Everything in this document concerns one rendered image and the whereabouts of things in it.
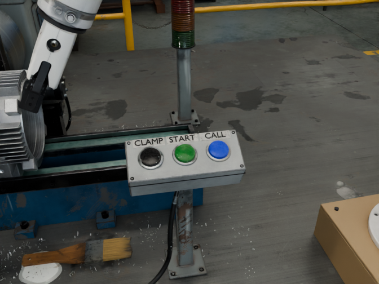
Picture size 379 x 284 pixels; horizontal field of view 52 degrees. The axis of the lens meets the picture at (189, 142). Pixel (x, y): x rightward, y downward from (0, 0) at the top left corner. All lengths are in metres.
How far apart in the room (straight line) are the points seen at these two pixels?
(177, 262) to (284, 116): 0.62
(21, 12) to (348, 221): 0.95
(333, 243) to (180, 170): 0.35
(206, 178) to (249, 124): 0.60
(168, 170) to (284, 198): 0.41
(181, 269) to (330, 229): 0.28
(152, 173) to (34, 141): 0.38
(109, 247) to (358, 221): 0.47
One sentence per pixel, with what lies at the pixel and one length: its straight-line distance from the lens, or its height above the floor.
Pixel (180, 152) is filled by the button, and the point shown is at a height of 1.07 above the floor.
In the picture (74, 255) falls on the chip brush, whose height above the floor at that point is 0.81.
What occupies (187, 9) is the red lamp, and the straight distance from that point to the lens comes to 1.01.
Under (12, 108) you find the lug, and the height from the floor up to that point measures 1.08.
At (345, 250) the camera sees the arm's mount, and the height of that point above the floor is 0.86.
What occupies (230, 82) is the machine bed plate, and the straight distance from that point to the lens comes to 1.39.
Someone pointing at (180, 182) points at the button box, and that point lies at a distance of 0.57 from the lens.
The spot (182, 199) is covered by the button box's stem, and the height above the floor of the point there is 0.97.
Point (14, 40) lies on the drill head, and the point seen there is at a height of 1.07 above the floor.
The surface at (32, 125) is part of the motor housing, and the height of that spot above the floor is 0.97.
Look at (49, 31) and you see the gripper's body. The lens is 0.62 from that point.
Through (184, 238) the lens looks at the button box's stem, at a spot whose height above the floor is 0.88.
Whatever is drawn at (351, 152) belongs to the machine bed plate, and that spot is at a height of 0.80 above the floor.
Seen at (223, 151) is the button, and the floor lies 1.07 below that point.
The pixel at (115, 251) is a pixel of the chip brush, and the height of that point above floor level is 0.81.
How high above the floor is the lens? 1.40
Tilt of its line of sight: 34 degrees down
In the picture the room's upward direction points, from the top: 1 degrees counter-clockwise
